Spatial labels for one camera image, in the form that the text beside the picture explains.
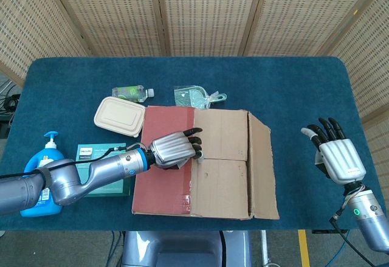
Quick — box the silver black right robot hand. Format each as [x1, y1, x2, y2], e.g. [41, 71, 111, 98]
[300, 117, 368, 186]

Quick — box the black strip under table edge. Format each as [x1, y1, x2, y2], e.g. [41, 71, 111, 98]
[312, 229, 347, 235]

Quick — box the woven wooden folding screen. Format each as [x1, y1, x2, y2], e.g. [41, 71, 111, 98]
[0, 0, 389, 146]

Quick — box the teal Philips product box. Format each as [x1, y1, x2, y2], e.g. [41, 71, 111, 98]
[75, 142, 133, 198]

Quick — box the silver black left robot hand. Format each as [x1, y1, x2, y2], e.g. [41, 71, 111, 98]
[148, 127, 204, 170]

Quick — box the blue detergent pump bottle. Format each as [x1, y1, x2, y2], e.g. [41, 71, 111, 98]
[19, 131, 67, 218]

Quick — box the white metal pole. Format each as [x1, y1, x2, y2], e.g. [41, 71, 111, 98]
[260, 230, 272, 267]

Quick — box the clear plastic packet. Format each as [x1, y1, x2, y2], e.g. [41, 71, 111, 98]
[173, 85, 227, 109]

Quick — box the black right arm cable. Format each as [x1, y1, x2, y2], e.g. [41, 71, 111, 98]
[329, 212, 377, 267]

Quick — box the beige lidded lunch container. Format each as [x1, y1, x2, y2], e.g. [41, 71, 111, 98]
[93, 96, 146, 139]

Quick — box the black cable bundle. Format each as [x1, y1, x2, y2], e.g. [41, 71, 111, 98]
[0, 78, 22, 134]

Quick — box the blue cable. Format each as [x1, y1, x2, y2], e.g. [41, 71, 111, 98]
[109, 231, 123, 267]
[329, 230, 351, 267]

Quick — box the clear plastic water bottle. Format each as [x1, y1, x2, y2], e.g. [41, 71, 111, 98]
[111, 85, 155, 101]

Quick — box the red taped cardboard box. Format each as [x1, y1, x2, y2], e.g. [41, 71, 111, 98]
[131, 105, 280, 220]

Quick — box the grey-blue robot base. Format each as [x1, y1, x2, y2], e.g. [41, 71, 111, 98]
[121, 230, 253, 267]

